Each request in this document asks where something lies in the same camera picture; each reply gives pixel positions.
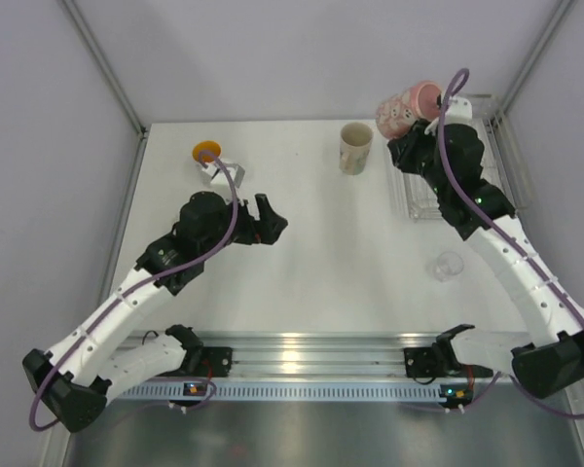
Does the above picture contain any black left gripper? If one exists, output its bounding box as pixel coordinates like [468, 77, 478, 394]
[200, 193, 286, 259]

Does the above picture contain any pink patterned mug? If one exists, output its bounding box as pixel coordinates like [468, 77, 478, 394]
[375, 81, 442, 140]

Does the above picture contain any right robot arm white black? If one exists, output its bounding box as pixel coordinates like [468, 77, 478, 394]
[387, 121, 584, 399]

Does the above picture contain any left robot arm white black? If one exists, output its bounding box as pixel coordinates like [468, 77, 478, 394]
[22, 192, 288, 433]

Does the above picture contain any beige tall patterned mug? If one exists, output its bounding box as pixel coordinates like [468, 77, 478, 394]
[339, 122, 374, 175]

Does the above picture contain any white mug orange inside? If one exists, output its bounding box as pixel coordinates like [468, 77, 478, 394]
[192, 140, 231, 179]

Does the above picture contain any clear glass cup right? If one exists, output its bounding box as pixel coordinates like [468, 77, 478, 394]
[430, 251, 464, 282]

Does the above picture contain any metal wire dish rack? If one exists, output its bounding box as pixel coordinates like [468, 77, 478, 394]
[383, 93, 533, 222]

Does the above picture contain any aluminium mounting rail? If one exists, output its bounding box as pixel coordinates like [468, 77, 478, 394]
[111, 331, 531, 380]

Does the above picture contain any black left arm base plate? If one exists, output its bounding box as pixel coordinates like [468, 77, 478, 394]
[165, 325, 233, 377]

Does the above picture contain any grey slotted cable duct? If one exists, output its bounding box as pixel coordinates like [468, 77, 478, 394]
[119, 380, 456, 403]

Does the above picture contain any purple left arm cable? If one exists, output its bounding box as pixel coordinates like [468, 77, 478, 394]
[28, 149, 240, 433]

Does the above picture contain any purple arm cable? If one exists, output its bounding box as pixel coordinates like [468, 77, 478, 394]
[28, 149, 240, 433]
[436, 68, 584, 420]

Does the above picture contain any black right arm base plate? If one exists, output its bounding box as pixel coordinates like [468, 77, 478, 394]
[403, 344, 462, 385]

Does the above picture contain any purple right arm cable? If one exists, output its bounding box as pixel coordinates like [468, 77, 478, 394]
[436, 68, 584, 420]

